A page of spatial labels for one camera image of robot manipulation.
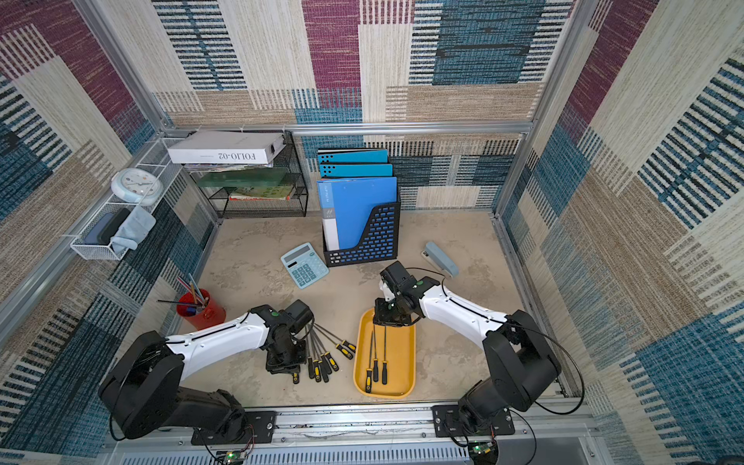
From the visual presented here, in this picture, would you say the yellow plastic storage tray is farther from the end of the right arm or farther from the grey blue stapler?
the grey blue stapler

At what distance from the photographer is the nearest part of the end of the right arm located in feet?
2.08

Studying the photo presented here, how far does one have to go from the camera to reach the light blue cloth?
66 cm

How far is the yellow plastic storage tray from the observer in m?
0.79

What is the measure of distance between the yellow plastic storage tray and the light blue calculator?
0.24 meters

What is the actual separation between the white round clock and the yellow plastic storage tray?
65cm

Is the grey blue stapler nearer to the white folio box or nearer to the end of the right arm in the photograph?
the end of the right arm

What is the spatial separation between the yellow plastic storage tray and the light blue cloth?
0.60 m

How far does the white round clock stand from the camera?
28.8 inches
